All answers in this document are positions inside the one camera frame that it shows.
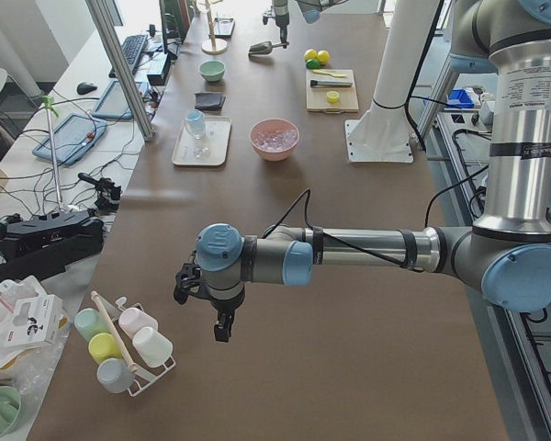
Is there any white cup in rack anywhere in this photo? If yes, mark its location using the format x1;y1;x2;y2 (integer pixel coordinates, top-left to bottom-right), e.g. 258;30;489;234
132;326;174;368

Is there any black device case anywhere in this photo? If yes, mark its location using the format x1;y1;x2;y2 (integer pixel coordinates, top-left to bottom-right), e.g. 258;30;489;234
0;209;104;282

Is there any pile of ice cubes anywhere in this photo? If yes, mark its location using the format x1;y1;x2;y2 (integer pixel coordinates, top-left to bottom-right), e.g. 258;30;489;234
252;129;298;153

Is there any blue tablet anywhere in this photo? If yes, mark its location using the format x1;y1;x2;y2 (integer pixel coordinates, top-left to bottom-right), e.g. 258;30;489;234
92;79;132;120
54;113;107;165

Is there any bamboo cutting board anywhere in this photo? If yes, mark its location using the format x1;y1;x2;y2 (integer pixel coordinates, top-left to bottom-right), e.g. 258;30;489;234
306;69;359;113

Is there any grey folded cloth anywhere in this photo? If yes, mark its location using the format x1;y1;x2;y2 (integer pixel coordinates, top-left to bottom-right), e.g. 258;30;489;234
195;92;226;111

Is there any black keyboard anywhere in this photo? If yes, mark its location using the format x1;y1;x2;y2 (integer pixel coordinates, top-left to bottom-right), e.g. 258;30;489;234
121;34;149;74

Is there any yellow plastic knife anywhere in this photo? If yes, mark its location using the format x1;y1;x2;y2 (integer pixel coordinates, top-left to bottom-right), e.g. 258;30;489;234
312;69;347;78

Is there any blue tablet far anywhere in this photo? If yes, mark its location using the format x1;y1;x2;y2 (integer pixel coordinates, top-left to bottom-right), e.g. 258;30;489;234
92;79;132;120

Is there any white wire cup rack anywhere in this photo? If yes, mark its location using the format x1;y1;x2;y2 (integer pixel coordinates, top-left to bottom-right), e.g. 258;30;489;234
114;318;177;398

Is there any wooden rack handle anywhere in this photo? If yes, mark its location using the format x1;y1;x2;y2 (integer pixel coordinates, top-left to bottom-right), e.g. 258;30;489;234
90;290;138;373

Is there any black framed tray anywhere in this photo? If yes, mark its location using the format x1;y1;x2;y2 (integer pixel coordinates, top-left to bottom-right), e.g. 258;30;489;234
213;17;235;39

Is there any lemon half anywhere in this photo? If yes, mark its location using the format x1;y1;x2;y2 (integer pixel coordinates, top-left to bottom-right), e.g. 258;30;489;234
326;91;340;103

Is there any black computer mouse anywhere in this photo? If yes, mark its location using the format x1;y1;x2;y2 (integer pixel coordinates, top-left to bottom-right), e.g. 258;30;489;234
76;82;97;96

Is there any green lime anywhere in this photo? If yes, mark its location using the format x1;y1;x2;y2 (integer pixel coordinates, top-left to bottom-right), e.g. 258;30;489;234
305;59;320;70

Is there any cream serving tray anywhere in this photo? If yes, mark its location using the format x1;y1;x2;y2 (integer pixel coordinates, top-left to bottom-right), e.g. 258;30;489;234
172;116;231;167

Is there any blue tablet near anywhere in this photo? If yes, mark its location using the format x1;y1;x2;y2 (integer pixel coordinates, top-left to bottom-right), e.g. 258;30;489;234
54;113;107;165

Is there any green bowl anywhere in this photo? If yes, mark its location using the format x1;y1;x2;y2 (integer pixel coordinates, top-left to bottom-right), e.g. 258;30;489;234
198;60;226;83

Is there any wooden mug stand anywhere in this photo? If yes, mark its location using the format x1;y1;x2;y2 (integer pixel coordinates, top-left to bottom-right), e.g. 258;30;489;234
201;0;228;55

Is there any pink cup in rack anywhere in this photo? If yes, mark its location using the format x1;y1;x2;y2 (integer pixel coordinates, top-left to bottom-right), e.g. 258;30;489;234
118;307;158;338

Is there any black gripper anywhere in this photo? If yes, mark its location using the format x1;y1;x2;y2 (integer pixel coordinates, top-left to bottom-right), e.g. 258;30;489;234
262;9;289;48
173;251;245;343

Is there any clear wine glass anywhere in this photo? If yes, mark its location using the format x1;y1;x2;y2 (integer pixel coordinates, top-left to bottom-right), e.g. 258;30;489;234
193;138;210;159

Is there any blue parts bin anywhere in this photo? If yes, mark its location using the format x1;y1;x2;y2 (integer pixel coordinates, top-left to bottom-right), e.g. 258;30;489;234
446;88;479;109

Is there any aluminium frame post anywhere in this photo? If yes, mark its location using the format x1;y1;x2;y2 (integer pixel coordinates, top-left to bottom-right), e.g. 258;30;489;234
85;0;154;142

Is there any green cup in rack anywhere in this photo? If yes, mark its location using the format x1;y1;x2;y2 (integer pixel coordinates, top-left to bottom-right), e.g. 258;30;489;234
73;308;108;342

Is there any light blue cup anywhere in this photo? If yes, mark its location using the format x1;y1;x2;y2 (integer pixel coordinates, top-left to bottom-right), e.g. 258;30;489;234
184;109;206;140

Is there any yellow cup in rack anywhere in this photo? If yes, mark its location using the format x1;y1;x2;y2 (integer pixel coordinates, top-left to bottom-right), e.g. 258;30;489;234
88;333;122;364

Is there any grey cup in rack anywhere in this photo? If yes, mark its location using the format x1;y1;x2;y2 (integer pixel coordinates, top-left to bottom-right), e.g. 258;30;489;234
96;358;135;393

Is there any white product box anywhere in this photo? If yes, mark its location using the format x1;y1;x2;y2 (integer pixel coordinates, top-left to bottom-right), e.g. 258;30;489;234
4;295;63;349

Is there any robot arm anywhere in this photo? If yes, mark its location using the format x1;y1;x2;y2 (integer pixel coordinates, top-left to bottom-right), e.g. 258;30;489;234
174;1;551;342
262;0;343;48

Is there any whole lemon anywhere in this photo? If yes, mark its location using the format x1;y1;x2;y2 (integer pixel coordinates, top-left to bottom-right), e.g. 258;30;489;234
316;50;331;65
304;49;318;61

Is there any steel muddler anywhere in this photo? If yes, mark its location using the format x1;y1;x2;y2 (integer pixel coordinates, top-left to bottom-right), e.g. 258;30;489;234
309;79;353;88

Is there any steel ice scoop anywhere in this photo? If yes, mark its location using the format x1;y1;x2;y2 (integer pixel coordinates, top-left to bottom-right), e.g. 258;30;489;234
248;41;282;56

